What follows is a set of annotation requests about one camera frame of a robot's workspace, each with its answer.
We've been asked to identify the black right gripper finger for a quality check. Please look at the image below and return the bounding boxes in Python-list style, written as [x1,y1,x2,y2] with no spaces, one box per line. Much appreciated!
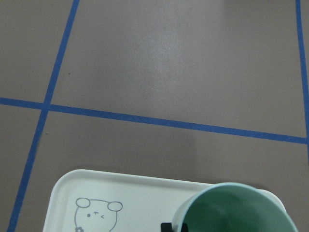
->
[160,222,189,232]

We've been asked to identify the light green cup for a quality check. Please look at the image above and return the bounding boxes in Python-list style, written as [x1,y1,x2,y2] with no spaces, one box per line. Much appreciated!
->
[171,182,298,232]

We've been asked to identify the cream rabbit tray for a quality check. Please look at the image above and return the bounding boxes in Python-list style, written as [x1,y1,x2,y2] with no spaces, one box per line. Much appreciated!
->
[42,169,289,232]

